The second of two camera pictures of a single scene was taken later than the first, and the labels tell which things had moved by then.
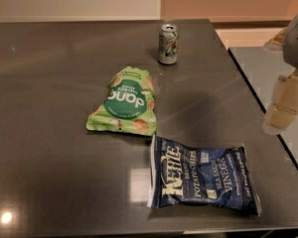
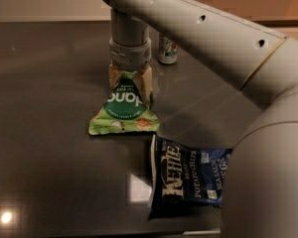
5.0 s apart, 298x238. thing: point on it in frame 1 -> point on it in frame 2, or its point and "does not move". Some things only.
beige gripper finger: x=290 y=99 -> x=135 y=58
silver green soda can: x=168 y=44 does not move
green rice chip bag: x=129 y=104 does not move
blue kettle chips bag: x=183 y=177 does not move
